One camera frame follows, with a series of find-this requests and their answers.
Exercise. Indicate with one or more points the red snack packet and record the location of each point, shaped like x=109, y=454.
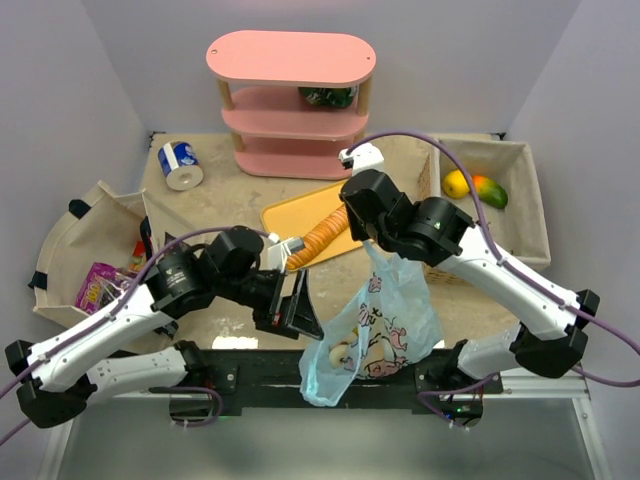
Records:
x=138, y=258

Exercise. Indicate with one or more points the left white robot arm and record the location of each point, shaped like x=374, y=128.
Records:
x=57, y=379

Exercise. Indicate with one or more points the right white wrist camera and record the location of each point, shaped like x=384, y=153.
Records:
x=364, y=157

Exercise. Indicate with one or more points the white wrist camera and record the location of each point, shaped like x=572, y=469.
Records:
x=364, y=157
x=280, y=250

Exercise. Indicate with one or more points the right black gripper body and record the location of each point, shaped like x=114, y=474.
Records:
x=361, y=230

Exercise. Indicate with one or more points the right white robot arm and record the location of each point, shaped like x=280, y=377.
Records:
x=549, y=341

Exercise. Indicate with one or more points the red-brown chip bag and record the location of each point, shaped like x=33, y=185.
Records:
x=173, y=247

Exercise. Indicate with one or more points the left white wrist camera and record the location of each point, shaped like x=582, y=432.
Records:
x=280, y=250

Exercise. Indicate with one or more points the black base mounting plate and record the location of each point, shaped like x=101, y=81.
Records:
x=297, y=379

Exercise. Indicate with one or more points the purple snack packet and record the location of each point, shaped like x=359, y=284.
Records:
x=102, y=285

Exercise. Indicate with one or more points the pink three-tier shelf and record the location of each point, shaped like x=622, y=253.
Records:
x=275, y=132

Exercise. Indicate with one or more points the light blue plastic bag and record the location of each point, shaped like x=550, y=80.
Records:
x=392, y=321

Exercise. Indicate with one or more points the yellow plastic tray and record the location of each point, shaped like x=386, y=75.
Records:
x=296, y=216

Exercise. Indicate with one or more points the beige canvas tote bag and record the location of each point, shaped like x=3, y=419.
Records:
x=103, y=227

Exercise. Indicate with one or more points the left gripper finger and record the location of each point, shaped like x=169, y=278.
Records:
x=305, y=318
x=271, y=325

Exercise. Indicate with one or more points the green snack packet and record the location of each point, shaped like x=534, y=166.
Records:
x=338, y=98

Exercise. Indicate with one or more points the blue white paper roll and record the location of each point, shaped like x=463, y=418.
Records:
x=180, y=166

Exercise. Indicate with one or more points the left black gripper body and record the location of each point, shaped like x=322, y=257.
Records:
x=279, y=308

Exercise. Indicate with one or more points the wicker basket with liner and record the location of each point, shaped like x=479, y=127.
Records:
x=520, y=228

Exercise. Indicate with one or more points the long baguette bread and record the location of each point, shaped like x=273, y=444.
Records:
x=319, y=238

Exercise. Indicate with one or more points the aluminium frame rail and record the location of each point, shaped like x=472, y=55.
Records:
x=513, y=383

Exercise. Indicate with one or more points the red green mango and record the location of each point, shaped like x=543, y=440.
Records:
x=490, y=192

